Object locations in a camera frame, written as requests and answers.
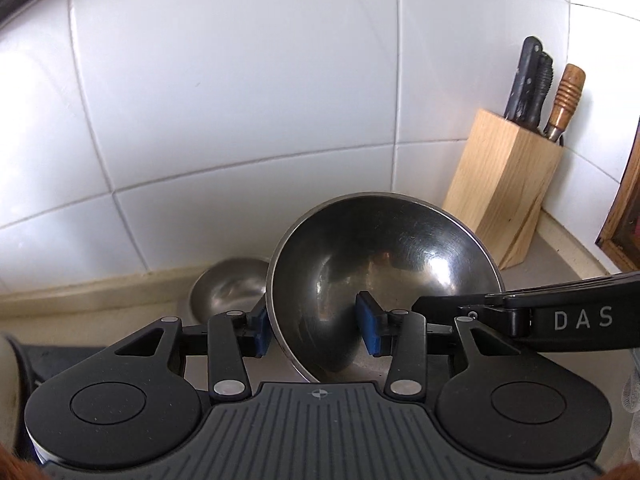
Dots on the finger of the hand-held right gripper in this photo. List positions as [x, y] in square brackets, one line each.
[450, 310]

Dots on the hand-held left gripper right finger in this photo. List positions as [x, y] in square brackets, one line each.
[371, 325]

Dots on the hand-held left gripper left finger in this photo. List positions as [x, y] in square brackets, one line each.
[260, 331]

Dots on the stainless steel bowl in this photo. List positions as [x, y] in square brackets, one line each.
[225, 290]
[400, 240]

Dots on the wooden knife block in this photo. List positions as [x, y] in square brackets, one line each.
[500, 185]

